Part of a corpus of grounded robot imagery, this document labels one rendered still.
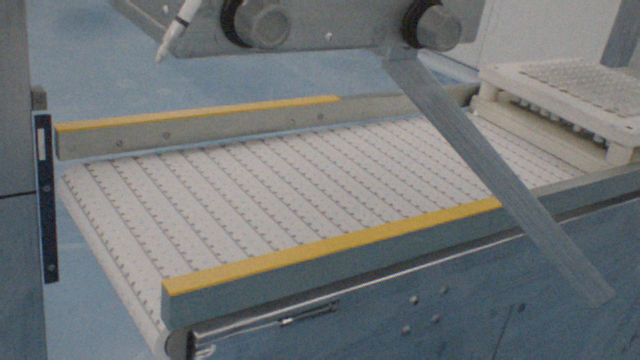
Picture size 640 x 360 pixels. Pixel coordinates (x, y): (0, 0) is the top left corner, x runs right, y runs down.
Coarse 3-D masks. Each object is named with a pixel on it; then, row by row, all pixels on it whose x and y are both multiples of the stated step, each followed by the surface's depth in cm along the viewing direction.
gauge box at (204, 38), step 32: (128, 0) 37; (160, 0) 33; (224, 0) 32; (288, 0) 34; (320, 0) 35; (352, 0) 37; (384, 0) 38; (448, 0) 41; (480, 0) 43; (160, 32) 33; (192, 32) 32; (320, 32) 36; (352, 32) 38; (384, 32) 39
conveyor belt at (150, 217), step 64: (384, 128) 85; (64, 192) 63; (128, 192) 61; (192, 192) 63; (256, 192) 65; (320, 192) 67; (384, 192) 69; (448, 192) 71; (128, 256) 53; (192, 256) 54
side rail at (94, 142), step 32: (352, 96) 83; (384, 96) 85; (96, 128) 64; (128, 128) 66; (160, 128) 68; (192, 128) 71; (224, 128) 73; (256, 128) 76; (288, 128) 78; (64, 160) 64
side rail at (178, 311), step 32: (544, 192) 66; (576, 192) 69; (608, 192) 74; (448, 224) 58; (480, 224) 61; (512, 224) 65; (320, 256) 50; (352, 256) 53; (384, 256) 55; (416, 256) 58; (224, 288) 46; (256, 288) 48; (288, 288) 50; (192, 320) 46
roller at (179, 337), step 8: (184, 328) 47; (168, 336) 48; (176, 336) 47; (184, 336) 47; (168, 344) 47; (176, 344) 47; (184, 344) 48; (192, 344) 48; (168, 352) 47; (176, 352) 48; (184, 352) 48
